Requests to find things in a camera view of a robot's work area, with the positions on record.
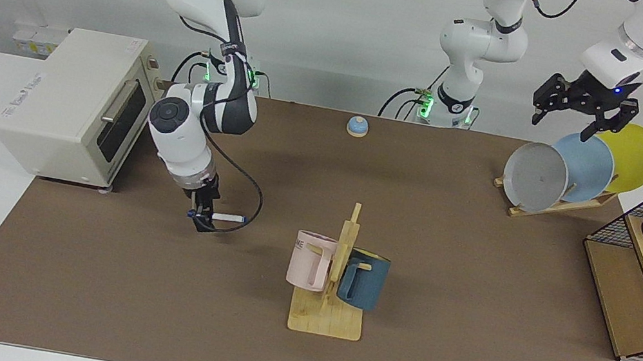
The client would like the light blue plate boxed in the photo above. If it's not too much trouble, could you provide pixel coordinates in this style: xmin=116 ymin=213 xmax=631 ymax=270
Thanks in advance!
xmin=544 ymin=128 xmax=620 ymax=210

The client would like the blue and white marker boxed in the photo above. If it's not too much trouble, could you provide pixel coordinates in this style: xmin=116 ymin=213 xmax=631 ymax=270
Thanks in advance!
xmin=209 ymin=210 xmax=247 ymax=225

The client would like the dark teal cup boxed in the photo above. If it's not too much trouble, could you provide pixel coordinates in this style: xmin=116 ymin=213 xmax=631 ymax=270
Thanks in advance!
xmin=334 ymin=247 xmax=393 ymax=314

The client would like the yellow plate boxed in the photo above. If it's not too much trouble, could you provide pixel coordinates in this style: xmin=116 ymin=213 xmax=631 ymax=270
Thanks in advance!
xmin=588 ymin=118 xmax=643 ymax=199

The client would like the brown table cloth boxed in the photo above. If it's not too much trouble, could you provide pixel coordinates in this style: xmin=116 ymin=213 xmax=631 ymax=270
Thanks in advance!
xmin=0 ymin=52 xmax=643 ymax=361

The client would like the wooden plate rack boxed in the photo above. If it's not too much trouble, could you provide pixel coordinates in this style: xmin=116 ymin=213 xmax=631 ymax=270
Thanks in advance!
xmin=488 ymin=170 xmax=619 ymax=234

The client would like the black base cable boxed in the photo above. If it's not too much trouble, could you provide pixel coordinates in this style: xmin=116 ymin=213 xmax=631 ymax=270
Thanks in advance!
xmin=378 ymin=83 xmax=435 ymax=125
xmin=170 ymin=47 xmax=214 ymax=90

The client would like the pink cup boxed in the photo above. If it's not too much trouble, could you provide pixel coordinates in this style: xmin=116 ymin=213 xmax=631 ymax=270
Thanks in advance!
xmin=284 ymin=228 xmax=340 ymax=295

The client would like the wooden cup stand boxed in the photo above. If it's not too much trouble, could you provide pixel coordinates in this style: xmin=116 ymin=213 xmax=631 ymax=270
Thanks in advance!
xmin=286 ymin=195 xmax=383 ymax=343

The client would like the white wall socket box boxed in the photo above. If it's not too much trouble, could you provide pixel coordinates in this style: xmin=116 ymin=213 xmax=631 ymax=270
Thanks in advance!
xmin=10 ymin=20 xmax=72 ymax=61

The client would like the pale toaster oven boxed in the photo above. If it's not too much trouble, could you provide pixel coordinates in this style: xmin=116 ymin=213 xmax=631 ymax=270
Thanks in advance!
xmin=0 ymin=16 xmax=170 ymax=199

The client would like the small blue round bell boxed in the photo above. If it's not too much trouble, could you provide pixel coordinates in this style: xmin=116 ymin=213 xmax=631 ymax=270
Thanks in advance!
xmin=345 ymin=115 xmax=371 ymax=140

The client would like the grey plate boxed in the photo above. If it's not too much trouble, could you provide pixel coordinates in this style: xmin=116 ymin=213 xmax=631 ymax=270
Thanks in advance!
xmin=497 ymin=137 xmax=574 ymax=219

